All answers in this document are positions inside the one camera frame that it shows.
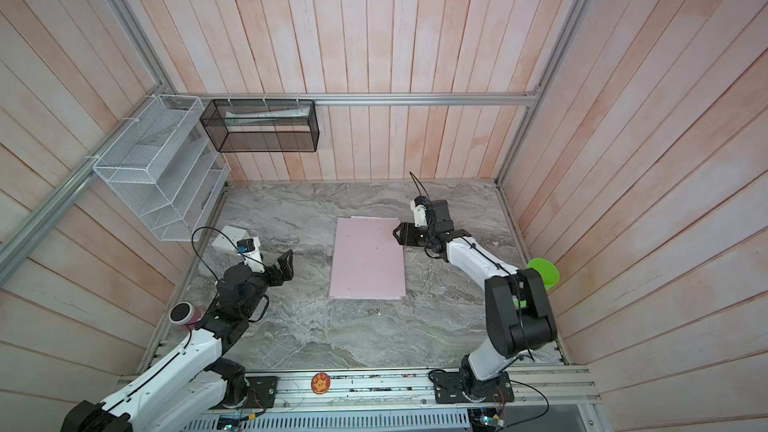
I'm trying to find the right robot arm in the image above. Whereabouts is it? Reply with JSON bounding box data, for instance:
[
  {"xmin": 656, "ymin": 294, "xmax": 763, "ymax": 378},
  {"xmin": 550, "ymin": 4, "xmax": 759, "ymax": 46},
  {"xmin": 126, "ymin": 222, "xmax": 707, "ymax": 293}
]
[{"xmin": 393, "ymin": 195, "xmax": 557, "ymax": 403}]

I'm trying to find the pink file folder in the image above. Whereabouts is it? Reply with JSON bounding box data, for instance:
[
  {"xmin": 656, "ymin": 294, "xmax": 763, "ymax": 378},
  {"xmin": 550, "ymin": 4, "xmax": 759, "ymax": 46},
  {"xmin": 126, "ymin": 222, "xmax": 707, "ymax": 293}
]
[{"xmin": 329, "ymin": 217, "xmax": 406, "ymax": 300}]

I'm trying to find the green plastic goblet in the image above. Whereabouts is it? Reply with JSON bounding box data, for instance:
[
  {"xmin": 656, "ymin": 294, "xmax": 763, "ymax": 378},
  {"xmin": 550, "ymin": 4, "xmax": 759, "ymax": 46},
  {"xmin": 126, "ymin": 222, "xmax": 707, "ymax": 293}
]
[{"xmin": 514, "ymin": 258, "xmax": 560, "ymax": 308}]

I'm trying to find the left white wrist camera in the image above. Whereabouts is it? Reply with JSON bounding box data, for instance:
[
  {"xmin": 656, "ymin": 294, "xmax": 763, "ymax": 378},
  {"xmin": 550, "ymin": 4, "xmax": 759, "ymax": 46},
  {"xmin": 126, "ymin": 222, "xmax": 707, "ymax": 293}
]
[{"xmin": 236, "ymin": 237, "xmax": 265, "ymax": 273}]

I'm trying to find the black wire mesh basket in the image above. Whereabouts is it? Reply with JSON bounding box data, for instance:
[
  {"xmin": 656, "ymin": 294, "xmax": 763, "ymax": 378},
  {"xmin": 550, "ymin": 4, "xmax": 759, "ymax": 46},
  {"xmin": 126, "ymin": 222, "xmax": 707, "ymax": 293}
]
[{"xmin": 200, "ymin": 98, "xmax": 320, "ymax": 153}]

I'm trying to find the white wire mesh shelf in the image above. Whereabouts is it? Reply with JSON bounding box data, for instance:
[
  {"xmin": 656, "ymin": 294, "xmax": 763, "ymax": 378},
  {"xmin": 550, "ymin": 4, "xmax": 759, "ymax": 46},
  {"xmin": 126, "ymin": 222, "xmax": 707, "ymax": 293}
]
[{"xmin": 94, "ymin": 95, "xmax": 230, "ymax": 242}]

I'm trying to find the white power socket box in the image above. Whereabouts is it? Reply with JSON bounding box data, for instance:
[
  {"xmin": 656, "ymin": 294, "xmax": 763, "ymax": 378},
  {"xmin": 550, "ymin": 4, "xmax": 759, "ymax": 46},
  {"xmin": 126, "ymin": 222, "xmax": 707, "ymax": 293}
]
[{"xmin": 210, "ymin": 225, "xmax": 250, "ymax": 255}]

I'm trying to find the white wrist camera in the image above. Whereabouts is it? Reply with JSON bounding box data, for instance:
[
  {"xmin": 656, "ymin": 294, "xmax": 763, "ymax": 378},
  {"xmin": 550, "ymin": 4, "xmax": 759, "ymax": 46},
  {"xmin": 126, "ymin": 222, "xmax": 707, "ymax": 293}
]
[
  {"xmin": 236, "ymin": 237, "xmax": 265, "ymax": 273},
  {"xmin": 410, "ymin": 195, "xmax": 432, "ymax": 229}
]

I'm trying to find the red round sticker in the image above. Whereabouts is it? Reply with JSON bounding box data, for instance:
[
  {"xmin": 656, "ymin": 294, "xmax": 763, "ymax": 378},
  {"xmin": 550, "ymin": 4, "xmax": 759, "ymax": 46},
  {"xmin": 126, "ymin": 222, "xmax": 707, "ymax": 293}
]
[{"xmin": 310, "ymin": 372, "xmax": 331, "ymax": 395}]

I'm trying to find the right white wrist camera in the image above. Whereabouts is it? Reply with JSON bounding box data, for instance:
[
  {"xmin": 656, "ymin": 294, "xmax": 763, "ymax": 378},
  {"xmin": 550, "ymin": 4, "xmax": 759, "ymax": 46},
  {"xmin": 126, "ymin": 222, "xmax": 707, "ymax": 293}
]
[{"xmin": 410, "ymin": 195, "xmax": 432, "ymax": 229}]

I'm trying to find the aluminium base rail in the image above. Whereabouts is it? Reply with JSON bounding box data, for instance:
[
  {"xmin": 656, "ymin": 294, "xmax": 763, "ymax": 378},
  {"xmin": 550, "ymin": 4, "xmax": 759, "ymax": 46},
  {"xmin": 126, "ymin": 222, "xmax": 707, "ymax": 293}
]
[{"xmin": 101, "ymin": 364, "xmax": 602, "ymax": 416}]

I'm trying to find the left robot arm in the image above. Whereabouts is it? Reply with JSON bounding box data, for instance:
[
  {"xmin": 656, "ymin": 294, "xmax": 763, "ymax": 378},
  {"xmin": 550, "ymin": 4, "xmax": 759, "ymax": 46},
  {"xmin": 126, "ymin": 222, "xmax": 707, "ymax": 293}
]
[{"xmin": 61, "ymin": 250, "xmax": 294, "ymax": 431}]

